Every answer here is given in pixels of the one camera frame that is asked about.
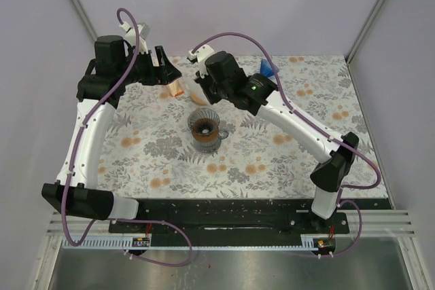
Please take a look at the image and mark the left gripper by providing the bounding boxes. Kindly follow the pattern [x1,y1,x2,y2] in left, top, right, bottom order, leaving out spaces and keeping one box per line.
[118,46,181,86]

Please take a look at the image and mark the coffee filter paper pack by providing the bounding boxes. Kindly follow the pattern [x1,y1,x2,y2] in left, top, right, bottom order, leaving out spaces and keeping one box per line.
[152,57,184,97]

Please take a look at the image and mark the clear glass dripper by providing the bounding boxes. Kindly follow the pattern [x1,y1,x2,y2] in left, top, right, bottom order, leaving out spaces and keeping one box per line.
[188,108,220,132]

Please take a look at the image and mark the dark wooden ring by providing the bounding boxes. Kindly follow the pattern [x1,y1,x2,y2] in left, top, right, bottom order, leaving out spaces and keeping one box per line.
[191,118,220,143]

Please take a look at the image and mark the grey glass server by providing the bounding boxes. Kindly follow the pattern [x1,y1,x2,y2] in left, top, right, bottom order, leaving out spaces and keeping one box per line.
[192,128,229,153]

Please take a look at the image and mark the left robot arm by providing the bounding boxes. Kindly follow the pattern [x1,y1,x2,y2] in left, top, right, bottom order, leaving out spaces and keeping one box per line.
[41,35,181,232]

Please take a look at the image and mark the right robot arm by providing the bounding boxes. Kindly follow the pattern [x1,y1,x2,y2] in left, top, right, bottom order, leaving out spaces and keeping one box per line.
[189,46,359,233]

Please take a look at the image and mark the blue plastic dripper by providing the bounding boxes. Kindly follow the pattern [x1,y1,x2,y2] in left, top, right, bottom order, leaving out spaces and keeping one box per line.
[260,58,279,78]

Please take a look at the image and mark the floral table mat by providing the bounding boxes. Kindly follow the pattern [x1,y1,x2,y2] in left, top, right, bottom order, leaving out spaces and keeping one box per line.
[98,55,387,198]

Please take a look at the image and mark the light wooden ring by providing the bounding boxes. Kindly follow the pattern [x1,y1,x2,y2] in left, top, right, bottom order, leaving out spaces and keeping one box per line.
[188,81,210,105]

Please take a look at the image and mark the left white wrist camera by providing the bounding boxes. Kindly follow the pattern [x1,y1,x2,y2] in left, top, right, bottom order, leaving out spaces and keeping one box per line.
[119,22,150,54]

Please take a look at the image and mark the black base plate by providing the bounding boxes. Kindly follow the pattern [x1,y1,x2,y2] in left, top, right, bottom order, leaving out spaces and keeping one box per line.
[108,197,392,247]

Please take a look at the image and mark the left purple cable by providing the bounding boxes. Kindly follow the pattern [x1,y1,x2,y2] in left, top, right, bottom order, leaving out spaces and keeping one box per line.
[61,7,194,266]

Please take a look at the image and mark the purple cable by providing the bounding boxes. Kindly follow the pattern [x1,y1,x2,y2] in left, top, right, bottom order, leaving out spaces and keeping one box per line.
[61,7,194,266]
[192,32,381,259]

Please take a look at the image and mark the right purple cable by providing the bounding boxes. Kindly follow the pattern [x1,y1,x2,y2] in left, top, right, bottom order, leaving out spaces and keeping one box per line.
[192,32,381,259]

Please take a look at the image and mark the white cable duct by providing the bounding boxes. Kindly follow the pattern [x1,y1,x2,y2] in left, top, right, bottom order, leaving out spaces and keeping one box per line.
[62,236,151,250]

